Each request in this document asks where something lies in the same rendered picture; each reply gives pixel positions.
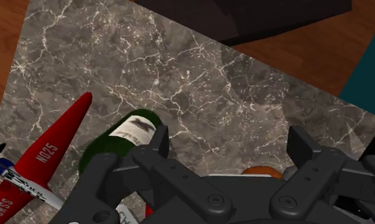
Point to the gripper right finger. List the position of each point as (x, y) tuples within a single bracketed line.
[(311, 173)]

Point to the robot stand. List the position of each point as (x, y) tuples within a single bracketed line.
[(236, 18)]

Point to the red toy airplane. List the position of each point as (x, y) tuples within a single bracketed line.
[(39, 161)]

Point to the dark green wine bottle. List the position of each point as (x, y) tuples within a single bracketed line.
[(119, 141)]

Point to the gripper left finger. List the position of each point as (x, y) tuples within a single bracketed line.
[(174, 183)]

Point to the orange round object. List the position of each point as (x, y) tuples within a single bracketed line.
[(263, 171)]

